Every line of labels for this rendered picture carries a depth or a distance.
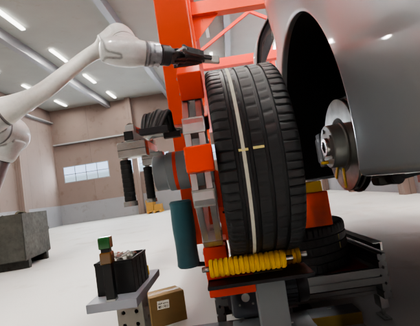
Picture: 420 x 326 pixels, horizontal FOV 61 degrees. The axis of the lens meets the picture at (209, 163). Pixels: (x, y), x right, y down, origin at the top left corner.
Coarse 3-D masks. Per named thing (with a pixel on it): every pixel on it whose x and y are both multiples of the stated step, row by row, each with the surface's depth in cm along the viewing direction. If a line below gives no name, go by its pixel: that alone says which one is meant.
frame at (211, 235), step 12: (192, 120) 105; (204, 120) 144; (192, 132) 103; (204, 132) 104; (192, 144) 107; (192, 180) 102; (192, 192) 102; (204, 192) 102; (216, 192) 152; (204, 204) 103; (216, 204) 104; (204, 216) 142; (216, 216) 107; (204, 228) 110; (216, 228) 111; (204, 240) 114; (216, 240) 115
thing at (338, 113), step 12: (336, 108) 123; (348, 108) 113; (336, 120) 125; (348, 120) 114; (324, 132) 125; (336, 132) 118; (348, 132) 115; (336, 144) 117; (348, 144) 117; (324, 156) 129; (336, 156) 118; (348, 156) 118; (348, 168) 120; (348, 180) 122; (360, 180) 116
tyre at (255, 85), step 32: (256, 64) 123; (224, 96) 103; (256, 96) 102; (288, 96) 101; (224, 128) 98; (256, 128) 98; (288, 128) 97; (224, 160) 97; (256, 160) 96; (288, 160) 97; (224, 192) 98; (256, 192) 98; (288, 192) 99; (256, 224) 102; (288, 224) 104
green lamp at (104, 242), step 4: (104, 236) 121; (108, 236) 119; (100, 240) 118; (104, 240) 118; (108, 240) 118; (112, 240) 121; (100, 244) 118; (104, 244) 118; (108, 244) 118; (112, 244) 121; (100, 248) 118; (104, 248) 118; (108, 248) 118
